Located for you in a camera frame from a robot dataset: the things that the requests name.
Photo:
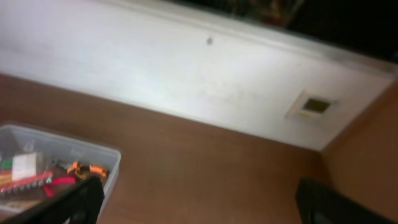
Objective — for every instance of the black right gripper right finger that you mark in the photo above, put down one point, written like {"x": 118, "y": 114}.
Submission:
{"x": 318, "y": 204}

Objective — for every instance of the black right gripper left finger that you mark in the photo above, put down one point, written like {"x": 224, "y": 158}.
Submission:
{"x": 80, "y": 203}

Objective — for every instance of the black orange yellow pliers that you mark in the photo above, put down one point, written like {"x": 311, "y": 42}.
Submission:
{"x": 82, "y": 171}

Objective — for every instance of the small red cutting pliers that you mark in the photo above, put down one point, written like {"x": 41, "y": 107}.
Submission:
{"x": 51, "y": 188}

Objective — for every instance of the orange bit holder strip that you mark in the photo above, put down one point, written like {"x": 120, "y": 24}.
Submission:
{"x": 27, "y": 183}

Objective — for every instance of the clear bag of wall plugs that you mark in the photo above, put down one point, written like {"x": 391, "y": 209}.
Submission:
{"x": 21, "y": 166}

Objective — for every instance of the wooden handled orange scraper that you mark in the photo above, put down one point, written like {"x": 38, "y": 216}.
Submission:
{"x": 11, "y": 206}

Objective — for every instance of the clear plastic container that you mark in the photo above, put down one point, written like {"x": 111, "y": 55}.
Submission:
{"x": 56, "y": 148}

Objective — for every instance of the white wall socket plate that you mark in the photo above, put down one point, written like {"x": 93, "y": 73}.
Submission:
{"x": 311, "y": 107}

